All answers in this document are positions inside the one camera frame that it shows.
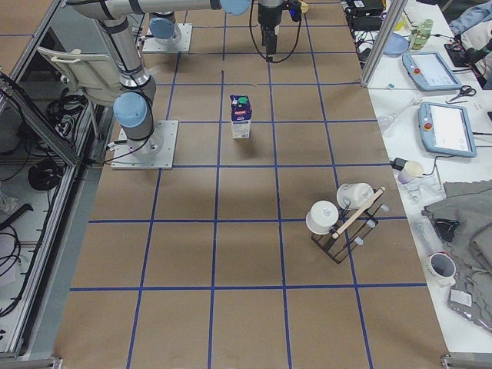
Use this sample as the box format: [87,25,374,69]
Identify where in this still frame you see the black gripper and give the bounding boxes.
[258,0,284,54]

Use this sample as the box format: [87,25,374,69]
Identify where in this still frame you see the blue white milk carton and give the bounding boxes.
[230,95,252,139]

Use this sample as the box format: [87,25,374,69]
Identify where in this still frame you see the white cup on rack right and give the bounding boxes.
[337,183,374,210]

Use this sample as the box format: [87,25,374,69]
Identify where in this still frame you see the white cup on rack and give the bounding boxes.
[306,200,339,235]
[337,183,374,210]

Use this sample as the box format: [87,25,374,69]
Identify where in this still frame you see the white cup on rack left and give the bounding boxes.
[306,200,339,235]

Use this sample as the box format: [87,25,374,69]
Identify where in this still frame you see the light blue bowl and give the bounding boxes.
[384,32,409,57]

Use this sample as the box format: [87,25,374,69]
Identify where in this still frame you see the green water bottle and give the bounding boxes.
[409,19,434,51]

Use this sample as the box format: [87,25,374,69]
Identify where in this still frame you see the upper blue teach pendant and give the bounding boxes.
[401,52,462,91]

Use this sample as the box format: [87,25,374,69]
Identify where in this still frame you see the blue teach pendant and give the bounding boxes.
[418,101,477,158]
[401,52,462,91]

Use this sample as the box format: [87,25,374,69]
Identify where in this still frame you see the white plastic chair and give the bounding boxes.
[37,46,124,106]

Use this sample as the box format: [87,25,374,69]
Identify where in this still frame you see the cream lavender round device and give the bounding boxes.
[397,161,424,185]

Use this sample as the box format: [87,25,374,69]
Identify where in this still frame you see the lower blue teach pendant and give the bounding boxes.
[418,101,477,158]

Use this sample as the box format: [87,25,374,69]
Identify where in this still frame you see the grey cloth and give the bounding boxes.
[422,181,491,331]

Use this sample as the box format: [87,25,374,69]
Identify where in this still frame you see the clear plastic bag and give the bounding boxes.
[410,218,444,256]

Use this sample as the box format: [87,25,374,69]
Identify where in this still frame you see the white mug red rim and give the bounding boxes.
[424,251,457,287]

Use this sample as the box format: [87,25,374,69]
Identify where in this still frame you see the grey pouch white label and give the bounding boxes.
[447,278,485,320]

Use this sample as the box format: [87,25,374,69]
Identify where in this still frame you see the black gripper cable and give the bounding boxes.
[248,0,303,64]

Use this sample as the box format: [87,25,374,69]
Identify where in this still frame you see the aluminium frame post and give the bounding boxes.
[360,0,407,88]

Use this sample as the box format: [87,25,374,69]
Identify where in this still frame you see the black handled scissors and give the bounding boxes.
[446,85,477,104]

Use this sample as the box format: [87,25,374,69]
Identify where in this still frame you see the black wire cup rack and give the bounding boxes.
[308,187,389,264]

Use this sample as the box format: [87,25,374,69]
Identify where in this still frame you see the black cable coil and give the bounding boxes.
[27,156,65,192]

